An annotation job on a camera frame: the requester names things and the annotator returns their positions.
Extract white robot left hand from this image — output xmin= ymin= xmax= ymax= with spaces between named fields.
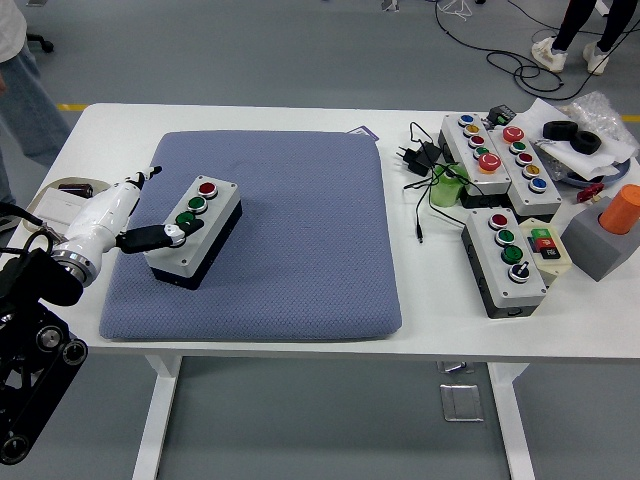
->
xmin=63 ymin=165 xmax=205 ymax=256

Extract grey four-button control box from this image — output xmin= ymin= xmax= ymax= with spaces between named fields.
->
xmin=143 ymin=174 xmax=244 ymax=291

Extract five-button box orange-ringed mushroom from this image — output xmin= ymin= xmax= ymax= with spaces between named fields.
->
xmin=438 ymin=113 xmax=512 ymax=209

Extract small dark red cylinder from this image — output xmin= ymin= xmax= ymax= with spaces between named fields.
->
xmin=57 ymin=182 xmax=96 ymax=199

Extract beige oval tray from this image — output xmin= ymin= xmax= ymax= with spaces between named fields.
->
xmin=24 ymin=177 xmax=114 ymax=230

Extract person in jeans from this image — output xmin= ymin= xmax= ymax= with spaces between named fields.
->
xmin=0 ymin=0 xmax=74 ymax=206

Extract black office chair base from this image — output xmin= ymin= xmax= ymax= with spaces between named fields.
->
xmin=24 ymin=32 xmax=55 ymax=54

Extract blue-grey woven mat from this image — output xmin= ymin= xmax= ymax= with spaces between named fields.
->
xmin=98 ymin=130 xmax=404 ymax=344

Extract white table leg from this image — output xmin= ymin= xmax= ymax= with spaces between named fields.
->
xmin=132 ymin=355 xmax=184 ymax=480
xmin=487 ymin=362 xmax=536 ymax=480

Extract black power adapter plug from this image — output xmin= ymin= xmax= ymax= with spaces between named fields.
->
xmin=397 ymin=141 xmax=442 ymax=176

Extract green plastic cylinder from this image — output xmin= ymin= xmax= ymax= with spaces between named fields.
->
xmin=428 ymin=163 xmax=471 ymax=208

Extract small metal floor fitting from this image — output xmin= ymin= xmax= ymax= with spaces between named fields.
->
xmin=437 ymin=360 xmax=477 ymax=376

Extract metal floor socket plate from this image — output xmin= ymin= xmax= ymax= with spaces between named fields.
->
xmin=439 ymin=382 xmax=486 ymax=424

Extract black terminal module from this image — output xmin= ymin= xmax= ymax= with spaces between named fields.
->
xmin=485 ymin=103 xmax=519 ymax=126

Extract white paper sheet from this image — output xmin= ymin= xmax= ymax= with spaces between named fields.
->
xmin=514 ymin=97 xmax=640 ymax=181

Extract grey block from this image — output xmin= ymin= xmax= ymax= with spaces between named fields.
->
xmin=559 ymin=194 xmax=640 ymax=283

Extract clear bubble wrap bag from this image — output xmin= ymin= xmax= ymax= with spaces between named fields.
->
xmin=564 ymin=90 xmax=634 ymax=146

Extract person in black trousers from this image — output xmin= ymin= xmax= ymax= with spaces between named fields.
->
xmin=530 ymin=0 xmax=640 ymax=76

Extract blue-rimmed plate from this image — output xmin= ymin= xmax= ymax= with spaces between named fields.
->
xmin=542 ymin=149 xmax=637 ymax=190

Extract orange cylinder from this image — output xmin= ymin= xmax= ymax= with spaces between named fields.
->
xmin=598 ymin=183 xmax=640 ymax=236

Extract black adapter cord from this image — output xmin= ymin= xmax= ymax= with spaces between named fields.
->
xmin=402 ymin=121 xmax=474 ymax=245

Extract white floor cable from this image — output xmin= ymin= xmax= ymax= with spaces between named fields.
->
xmin=437 ymin=0 xmax=474 ymax=24

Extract black floor cable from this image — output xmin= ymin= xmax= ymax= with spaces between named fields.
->
xmin=433 ymin=0 xmax=640 ymax=101

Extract cream three-button switch box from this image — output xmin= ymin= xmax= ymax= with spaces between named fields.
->
xmin=518 ymin=218 xmax=572 ymax=287

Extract black foam ring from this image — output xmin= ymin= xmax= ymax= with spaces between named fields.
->
xmin=542 ymin=119 xmax=579 ymax=141
xmin=570 ymin=129 xmax=603 ymax=155

